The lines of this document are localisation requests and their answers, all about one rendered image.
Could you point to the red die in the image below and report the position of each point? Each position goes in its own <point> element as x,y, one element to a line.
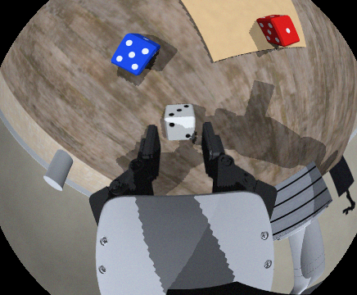
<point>278,29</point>

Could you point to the beige flat mat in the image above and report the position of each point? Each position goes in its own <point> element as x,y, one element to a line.
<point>229,27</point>

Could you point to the blue die with white pips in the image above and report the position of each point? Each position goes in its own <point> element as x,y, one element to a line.
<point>134,53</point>

